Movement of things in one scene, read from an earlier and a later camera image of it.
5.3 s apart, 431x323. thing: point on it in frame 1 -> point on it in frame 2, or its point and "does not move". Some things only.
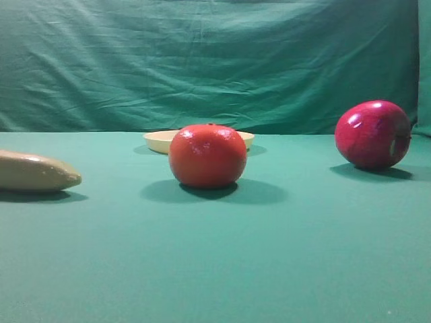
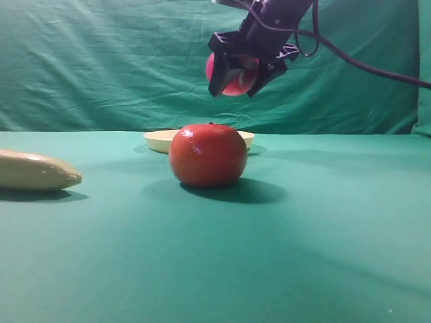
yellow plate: x=160 y=141 does not move
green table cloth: x=303 y=236 does not move
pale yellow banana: x=21 y=172 does not move
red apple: x=374 y=134 -> x=240 y=85
